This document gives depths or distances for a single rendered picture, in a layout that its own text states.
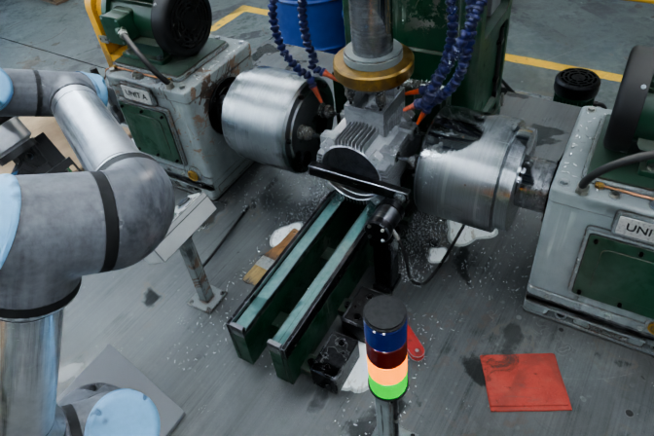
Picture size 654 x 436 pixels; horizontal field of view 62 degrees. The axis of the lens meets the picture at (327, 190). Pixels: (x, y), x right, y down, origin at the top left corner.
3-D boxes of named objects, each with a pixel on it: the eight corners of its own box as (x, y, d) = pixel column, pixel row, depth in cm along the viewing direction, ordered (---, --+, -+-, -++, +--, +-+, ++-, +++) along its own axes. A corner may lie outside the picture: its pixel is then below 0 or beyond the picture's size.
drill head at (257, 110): (246, 115, 169) (228, 39, 152) (351, 142, 153) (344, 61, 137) (194, 162, 153) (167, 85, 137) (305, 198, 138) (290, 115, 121)
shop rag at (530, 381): (554, 353, 112) (555, 351, 112) (572, 411, 103) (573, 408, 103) (479, 356, 114) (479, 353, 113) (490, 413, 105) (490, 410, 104)
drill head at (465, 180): (419, 160, 144) (421, 76, 128) (586, 202, 127) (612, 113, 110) (379, 221, 129) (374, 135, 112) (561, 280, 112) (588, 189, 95)
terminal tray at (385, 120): (367, 103, 138) (365, 79, 133) (406, 112, 134) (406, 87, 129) (345, 129, 131) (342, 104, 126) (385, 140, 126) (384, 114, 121)
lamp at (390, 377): (378, 344, 87) (377, 328, 84) (413, 359, 84) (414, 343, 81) (360, 376, 83) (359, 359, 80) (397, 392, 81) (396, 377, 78)
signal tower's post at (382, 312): (381, 417, 106) (371, 280, 78) (419, 436, 103) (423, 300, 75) (362, 454, 101) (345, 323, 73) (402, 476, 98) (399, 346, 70)
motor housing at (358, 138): (356, 148, 150) (351, 88, 137) (421, 165, 142) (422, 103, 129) (319, 193, 138) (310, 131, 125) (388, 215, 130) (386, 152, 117)
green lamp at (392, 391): (379, 359, 90) (378, 344, 87) (413, 375, 87) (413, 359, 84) (362, 390, 86) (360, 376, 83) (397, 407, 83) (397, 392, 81)
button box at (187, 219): (200, 212, 124) (186, 194, 123) (218, 208, 119) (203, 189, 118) (148, 265, 114) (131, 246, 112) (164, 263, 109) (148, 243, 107)
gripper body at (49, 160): (91, 181, 101) (45, 127, 96) (54, 211, 96) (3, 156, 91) (76, 187, 106) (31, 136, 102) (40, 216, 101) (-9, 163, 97)
